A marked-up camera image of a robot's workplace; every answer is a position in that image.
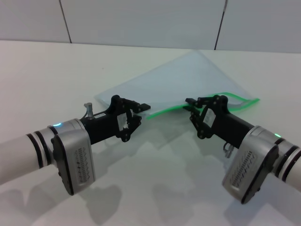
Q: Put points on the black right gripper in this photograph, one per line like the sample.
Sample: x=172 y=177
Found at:
x=223 y=122

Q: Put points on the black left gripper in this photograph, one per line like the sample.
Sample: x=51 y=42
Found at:
x=105 y=124

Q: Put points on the clear green-zipper document bag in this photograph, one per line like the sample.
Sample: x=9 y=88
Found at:
x=188 y=77

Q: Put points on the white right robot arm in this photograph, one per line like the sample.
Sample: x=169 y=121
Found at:
x=290 y=162

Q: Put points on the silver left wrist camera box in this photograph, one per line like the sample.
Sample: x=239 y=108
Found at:
x=75 y=155

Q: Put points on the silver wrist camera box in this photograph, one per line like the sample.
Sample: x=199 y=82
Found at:
x=249 y=164
x=75 y=155

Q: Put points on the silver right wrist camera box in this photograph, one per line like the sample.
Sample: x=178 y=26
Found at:
x=249 y=164

